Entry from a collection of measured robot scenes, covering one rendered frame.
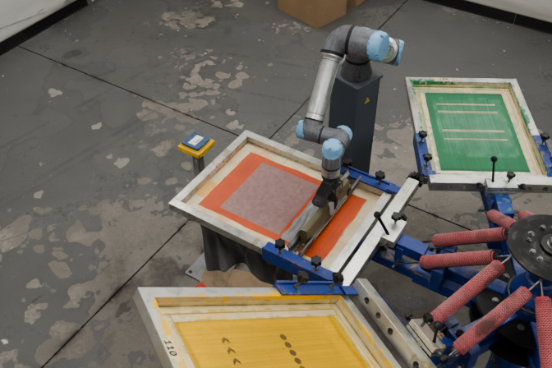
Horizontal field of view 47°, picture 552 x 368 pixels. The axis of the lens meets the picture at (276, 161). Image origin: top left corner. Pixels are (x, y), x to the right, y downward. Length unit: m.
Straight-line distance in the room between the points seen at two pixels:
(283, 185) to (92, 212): 1.71
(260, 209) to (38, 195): 2.06
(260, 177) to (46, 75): 3.03
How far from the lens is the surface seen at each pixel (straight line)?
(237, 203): 2.78
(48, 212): 4.33
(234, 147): 3.00
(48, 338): 3.70
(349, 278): 2.41
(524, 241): 2.30
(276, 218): 2.72
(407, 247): 2.54
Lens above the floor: 2.93
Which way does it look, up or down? 42 degrees down
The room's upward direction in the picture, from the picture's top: 1 degrees counter-clockwise
